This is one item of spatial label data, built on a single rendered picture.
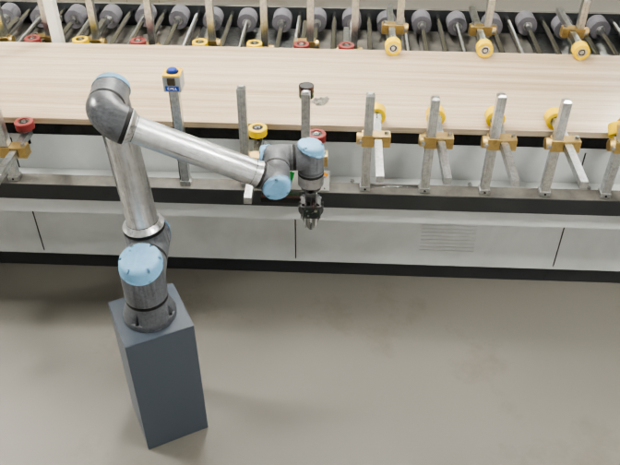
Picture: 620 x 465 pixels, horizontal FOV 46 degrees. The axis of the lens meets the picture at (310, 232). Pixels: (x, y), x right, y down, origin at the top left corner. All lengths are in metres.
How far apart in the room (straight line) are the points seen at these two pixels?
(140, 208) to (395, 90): 1.40
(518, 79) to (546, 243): 0.79
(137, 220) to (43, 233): 1.28
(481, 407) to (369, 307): 0.73
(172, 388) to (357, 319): 1.04
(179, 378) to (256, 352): 0.61
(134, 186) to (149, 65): 1.29
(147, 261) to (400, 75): 1.63
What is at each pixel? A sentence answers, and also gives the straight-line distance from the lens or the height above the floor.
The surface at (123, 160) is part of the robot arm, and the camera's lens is 2.45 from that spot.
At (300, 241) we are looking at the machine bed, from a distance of 3.54.
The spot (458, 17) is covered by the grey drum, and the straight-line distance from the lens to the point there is 4.35.
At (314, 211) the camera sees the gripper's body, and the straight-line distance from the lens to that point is 2.54.
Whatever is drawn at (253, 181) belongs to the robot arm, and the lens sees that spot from 2.31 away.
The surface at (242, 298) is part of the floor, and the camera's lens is 3.58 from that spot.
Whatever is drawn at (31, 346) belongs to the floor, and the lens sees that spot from 3.58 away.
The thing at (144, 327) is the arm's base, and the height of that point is 0.63.
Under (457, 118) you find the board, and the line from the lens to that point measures 3.24.
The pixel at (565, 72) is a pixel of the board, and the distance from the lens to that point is 3.76.
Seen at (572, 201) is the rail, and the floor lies 0.69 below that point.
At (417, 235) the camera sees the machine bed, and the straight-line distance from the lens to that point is 3.52.
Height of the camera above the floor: 2.49
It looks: 39 degrees down
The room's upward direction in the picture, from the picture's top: straight up
